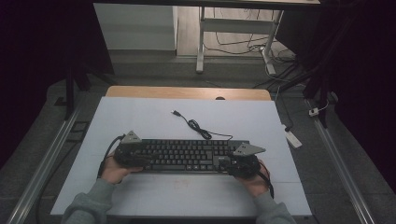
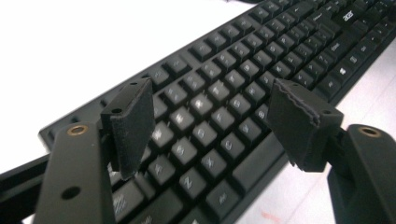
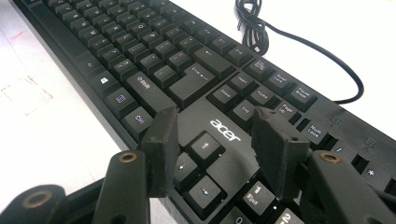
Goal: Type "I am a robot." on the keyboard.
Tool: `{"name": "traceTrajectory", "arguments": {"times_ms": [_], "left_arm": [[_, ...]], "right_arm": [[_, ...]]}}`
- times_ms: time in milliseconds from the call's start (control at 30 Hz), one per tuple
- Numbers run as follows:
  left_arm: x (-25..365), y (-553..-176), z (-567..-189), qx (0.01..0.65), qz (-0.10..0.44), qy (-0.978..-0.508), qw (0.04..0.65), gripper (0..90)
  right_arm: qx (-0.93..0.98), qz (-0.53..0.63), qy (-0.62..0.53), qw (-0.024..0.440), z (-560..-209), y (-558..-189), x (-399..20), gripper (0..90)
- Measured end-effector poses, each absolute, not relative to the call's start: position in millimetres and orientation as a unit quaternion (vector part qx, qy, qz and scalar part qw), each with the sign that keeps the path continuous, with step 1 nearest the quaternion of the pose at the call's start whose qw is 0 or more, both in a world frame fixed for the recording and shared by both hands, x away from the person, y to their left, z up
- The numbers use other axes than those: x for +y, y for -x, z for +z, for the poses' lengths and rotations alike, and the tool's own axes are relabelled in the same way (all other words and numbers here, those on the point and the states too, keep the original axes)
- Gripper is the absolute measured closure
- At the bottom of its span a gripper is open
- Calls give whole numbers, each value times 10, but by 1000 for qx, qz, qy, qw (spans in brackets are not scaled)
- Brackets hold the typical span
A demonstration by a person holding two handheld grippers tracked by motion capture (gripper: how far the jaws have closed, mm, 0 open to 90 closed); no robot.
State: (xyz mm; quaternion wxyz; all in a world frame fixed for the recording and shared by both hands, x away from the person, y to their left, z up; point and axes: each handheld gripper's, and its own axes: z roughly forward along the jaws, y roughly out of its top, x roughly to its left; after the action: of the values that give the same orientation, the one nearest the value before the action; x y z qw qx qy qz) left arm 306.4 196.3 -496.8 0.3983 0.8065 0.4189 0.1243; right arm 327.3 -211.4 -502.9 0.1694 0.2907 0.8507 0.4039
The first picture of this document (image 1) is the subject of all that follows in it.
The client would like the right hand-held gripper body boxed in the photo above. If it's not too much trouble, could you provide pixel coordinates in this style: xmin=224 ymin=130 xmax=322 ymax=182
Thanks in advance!
xmin=226 ymin=142 xmax=266 ymax=180

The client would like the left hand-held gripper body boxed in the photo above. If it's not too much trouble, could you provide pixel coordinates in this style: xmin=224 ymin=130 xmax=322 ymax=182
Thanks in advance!
xmin=113 ymin=130 xmax=151 ymax=170

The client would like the black computer keyboard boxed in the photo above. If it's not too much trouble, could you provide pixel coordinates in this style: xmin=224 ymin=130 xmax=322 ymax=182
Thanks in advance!
xmin=136 ymin=138 xmax=250 ymax=175

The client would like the person's left hand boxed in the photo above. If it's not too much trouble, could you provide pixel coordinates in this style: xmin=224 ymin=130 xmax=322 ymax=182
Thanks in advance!
xmin=101 ymin=157 xmax=144 ymax=185

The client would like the person's right hand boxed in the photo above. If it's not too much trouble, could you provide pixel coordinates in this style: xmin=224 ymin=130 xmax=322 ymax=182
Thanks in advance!
xmin=237 ymin=160 xmax=271 ymax=198

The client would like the white board sheet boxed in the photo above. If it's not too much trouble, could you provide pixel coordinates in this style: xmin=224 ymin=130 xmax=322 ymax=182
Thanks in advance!
xmin=50 ymin=96 xmax=312 ymax=217

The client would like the white power strip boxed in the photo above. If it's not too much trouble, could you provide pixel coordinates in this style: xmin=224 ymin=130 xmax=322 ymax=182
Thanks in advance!
xmin=281 ymin=124 xmax=303 ymax=149

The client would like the wooden table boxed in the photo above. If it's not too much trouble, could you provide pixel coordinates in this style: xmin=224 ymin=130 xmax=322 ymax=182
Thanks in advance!
xmin=106 ymin=85 xmax=273 ymax=102

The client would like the black metal stand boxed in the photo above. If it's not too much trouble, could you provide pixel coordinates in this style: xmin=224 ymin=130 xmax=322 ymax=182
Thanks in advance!
xmin=270 ymin=46 xmax=337 ymax=129
xmin=64 ymin=62 xmax=116 ymax=120

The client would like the white cabinet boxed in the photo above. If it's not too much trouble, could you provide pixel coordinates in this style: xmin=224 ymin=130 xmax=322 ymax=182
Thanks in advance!
xmin=92 ymin=3 xmax=178 ymax=51

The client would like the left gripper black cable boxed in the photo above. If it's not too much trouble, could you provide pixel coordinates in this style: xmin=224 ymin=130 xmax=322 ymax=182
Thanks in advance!
xmin=96 ymin=133 xmax=126 ymax=180

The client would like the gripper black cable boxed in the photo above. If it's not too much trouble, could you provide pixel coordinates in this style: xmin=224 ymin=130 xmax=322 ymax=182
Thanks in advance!
xmin=96 ymin=133 xmax=126 ymax=180
xmin=257 ymin=162 xmax=275 ymax=200

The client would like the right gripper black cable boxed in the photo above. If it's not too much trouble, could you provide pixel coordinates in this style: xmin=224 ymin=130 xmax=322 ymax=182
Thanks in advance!
xmin=257 ymin=162 xmax=275 ymax=200

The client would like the black keyboard cable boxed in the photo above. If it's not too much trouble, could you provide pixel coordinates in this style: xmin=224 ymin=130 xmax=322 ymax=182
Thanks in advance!
xmin=171 ymin=110 xmax=233 ymax=141

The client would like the black power strip cable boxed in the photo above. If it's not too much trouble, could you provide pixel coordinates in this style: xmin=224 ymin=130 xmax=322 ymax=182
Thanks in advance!
xmin=275 ymin=92 xmax=295 ymax=132

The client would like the aluminium rail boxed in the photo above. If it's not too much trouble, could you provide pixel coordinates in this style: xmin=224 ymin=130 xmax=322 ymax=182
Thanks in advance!
xmin=6 ymin=102 xmax=83 ymax=224
xmin=304 ymin=99 xmax=376 ymax=224

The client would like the tangle of floor cables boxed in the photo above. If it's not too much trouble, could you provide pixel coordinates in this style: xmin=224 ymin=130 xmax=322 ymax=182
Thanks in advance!
xmin=204 ymin=7 xmax=297 ymax=64

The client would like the white desk frame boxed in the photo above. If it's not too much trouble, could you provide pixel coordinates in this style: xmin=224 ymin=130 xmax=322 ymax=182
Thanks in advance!
xmin=195 ymin=6 xmax=284 ymax=76

